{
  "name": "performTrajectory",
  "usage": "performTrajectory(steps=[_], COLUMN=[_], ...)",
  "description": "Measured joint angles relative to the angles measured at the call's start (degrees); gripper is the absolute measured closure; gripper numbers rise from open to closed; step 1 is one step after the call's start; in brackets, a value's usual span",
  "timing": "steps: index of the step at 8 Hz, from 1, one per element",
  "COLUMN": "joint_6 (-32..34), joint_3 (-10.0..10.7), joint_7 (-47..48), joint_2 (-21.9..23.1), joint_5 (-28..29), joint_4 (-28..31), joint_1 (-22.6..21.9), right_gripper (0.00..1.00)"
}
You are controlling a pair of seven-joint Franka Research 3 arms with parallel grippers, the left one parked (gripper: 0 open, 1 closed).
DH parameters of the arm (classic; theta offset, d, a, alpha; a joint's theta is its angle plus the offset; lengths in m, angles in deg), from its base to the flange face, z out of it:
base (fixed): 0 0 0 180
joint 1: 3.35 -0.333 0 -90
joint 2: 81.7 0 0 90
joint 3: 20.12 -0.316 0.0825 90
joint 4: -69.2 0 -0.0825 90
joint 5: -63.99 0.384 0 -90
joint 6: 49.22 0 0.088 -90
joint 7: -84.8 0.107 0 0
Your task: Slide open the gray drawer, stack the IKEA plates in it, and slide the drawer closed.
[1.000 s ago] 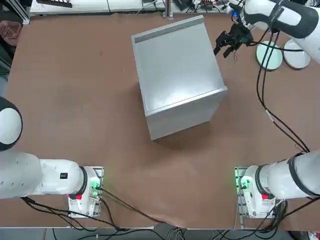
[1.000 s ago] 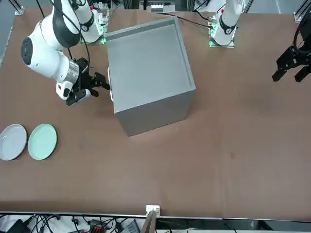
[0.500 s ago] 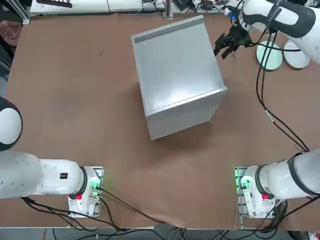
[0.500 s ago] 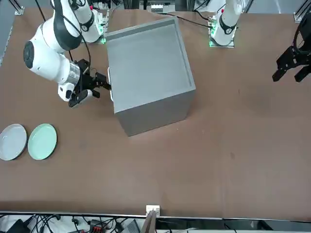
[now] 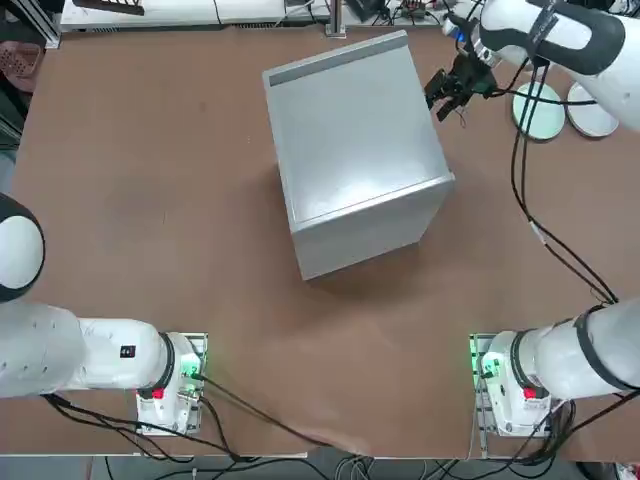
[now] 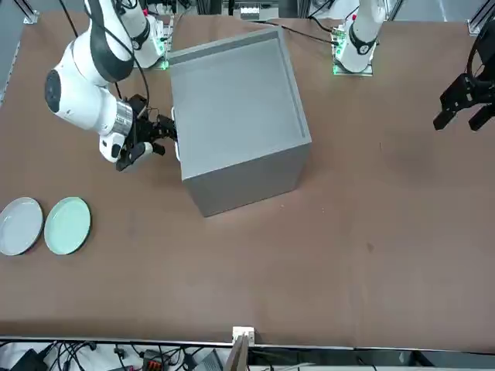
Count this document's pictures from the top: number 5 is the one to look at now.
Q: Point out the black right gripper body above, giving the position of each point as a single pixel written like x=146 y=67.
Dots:
x=465 y=77

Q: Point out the light green plate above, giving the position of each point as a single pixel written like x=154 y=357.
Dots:
x=542 y=115

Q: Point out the pale gray-white plate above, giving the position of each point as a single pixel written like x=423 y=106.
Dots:
x=590 y=117

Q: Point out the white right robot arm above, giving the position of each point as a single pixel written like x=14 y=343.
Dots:
x=550 y=30

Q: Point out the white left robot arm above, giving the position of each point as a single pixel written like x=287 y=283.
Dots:
x=100 y=355

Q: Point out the gray cabinet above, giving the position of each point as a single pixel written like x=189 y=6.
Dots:
x=350 y=135

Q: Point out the white board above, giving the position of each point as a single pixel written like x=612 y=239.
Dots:
x=175 y=12

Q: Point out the dark comb-shaped rack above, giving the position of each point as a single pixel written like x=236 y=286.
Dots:
x=110 y=6

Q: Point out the aluminium profile bar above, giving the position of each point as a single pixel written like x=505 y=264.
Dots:
x=47 y=25

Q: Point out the pink perforated basket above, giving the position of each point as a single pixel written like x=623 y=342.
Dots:
x=20 y=65

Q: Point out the aluminium camera post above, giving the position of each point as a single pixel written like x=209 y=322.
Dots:
x=336 y=17

